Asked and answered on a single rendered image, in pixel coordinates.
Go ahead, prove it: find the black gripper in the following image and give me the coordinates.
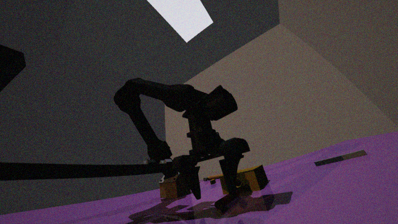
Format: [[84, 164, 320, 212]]
[[172, 123, 250, 200]]

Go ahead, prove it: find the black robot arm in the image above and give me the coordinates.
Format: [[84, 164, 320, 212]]
[[113, 78, 238, 164]]

